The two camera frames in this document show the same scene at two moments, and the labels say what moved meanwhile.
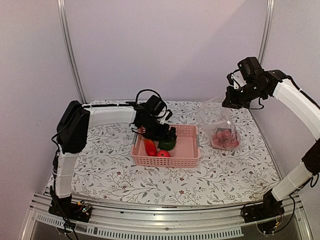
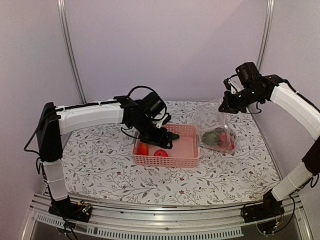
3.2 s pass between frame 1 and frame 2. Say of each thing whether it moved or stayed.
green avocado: moved
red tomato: stayed
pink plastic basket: stayed
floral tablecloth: stayed
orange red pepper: moved
